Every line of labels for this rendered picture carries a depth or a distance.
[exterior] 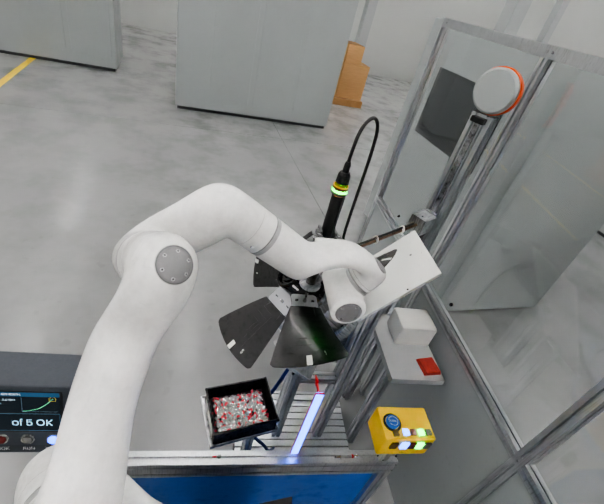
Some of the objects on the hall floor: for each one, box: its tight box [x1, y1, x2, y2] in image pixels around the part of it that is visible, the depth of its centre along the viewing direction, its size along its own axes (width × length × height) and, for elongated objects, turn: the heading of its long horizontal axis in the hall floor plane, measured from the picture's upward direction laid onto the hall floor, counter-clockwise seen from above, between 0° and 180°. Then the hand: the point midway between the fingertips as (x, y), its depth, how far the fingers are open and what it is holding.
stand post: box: [271, 370, 302, 437], centre depth 180 cm, size 4×9×91 cm, turn 169°
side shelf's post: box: [346, 368, 389, 443], centre depth 190 cm, size 4×4×83 cm
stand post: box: [311, 307, 386, 437], centre depth 178 cm, size 4×9×115 cm, turn 169°
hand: (326, 233), depth 108 cm, fingers closed on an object, 4 cm apart
